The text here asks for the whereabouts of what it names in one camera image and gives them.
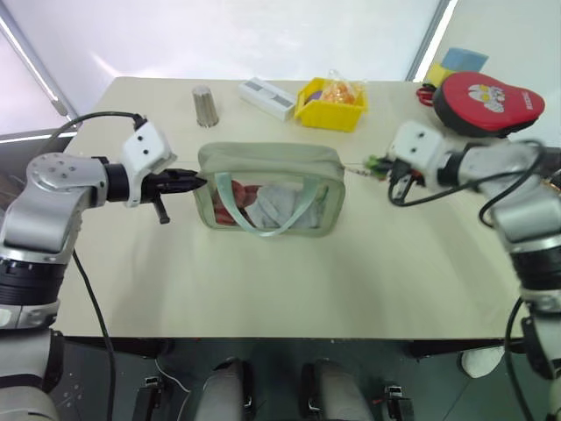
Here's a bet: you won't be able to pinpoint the yellow sponge block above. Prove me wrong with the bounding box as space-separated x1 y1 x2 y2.
426 62 449 88

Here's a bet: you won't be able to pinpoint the white shoe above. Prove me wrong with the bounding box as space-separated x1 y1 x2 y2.
458 345 506 379

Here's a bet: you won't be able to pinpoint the yellow plastic bin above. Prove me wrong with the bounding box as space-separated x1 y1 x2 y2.
294 77 370 133

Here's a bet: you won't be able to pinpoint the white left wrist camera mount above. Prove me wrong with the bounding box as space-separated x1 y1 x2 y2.
121 118 179 209

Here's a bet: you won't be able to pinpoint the ribbed metal cup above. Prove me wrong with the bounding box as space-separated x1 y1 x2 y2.
191 85 221 129

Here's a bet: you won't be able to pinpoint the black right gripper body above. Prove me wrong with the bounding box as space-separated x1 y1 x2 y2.
387 159 423 187

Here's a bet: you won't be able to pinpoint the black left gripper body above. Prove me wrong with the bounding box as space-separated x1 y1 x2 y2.
140 169 177 225

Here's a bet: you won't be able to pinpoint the white rectangular box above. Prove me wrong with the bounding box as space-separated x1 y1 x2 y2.
238 76 297 123

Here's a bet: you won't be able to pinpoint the green zip pouch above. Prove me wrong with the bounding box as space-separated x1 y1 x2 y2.
194 141 348 239

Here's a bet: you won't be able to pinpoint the black strap with buckle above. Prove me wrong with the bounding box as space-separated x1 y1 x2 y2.
131 375 166 421
381 383 415 421

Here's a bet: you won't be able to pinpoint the red cloth inside pouch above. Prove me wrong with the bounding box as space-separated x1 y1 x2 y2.
211 180 263 225

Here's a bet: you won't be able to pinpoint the pale blue cloth inside pouch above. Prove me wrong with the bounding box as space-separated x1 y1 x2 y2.
247 183 323 230

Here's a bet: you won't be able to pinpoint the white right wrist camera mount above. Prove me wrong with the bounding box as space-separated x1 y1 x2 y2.
387 120 444 190

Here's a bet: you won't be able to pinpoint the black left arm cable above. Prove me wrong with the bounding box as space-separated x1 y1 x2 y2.
43 111 148 421

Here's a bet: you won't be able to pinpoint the blue sponge block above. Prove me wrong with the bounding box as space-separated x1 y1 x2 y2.
439 46 490 75

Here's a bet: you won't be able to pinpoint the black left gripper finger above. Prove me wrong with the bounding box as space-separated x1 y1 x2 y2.
166 180 209 195
167 168 207 183

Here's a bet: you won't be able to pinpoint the clear bag of orange items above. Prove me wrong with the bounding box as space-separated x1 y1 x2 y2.
321 68 368 105

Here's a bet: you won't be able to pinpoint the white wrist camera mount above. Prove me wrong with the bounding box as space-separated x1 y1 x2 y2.
387 120 444 190
121 118 179 209

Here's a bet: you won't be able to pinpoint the red wire loops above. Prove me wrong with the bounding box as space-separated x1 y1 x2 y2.
415 84 436 107

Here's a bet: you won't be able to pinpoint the red black zip case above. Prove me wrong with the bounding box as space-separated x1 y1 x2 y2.
432 70 546 139

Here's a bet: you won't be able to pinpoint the grey rounded robot leg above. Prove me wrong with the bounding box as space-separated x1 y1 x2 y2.
304 358 366 421
197 357 247 421

